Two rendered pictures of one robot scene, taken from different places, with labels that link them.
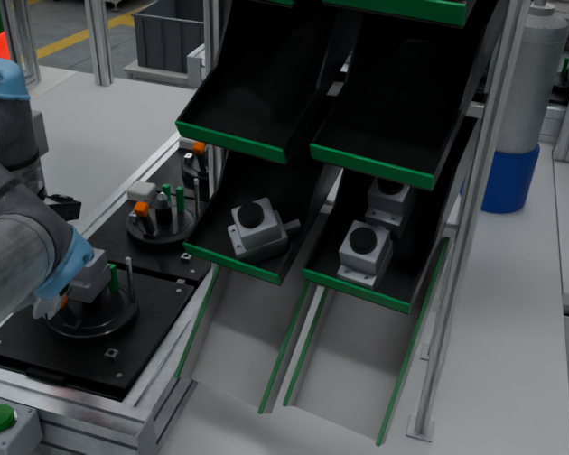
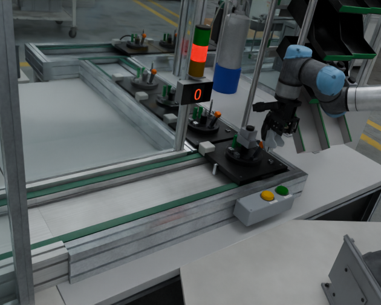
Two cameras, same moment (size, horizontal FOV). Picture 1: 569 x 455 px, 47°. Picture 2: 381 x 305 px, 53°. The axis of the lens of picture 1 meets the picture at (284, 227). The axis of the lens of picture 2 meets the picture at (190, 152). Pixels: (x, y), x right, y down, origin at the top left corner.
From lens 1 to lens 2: 146 cm
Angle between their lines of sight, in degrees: 47
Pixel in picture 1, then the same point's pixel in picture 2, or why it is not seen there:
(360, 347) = (326, 121)
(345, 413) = (333, 141)
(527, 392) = not seen: hidden behind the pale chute
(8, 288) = not seen: outside the picture
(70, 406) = (285, 178)
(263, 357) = (311, 135)
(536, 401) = not seen: hidden behind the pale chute
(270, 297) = (303, 117)
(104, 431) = (299, 178)
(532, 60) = (245, 31)
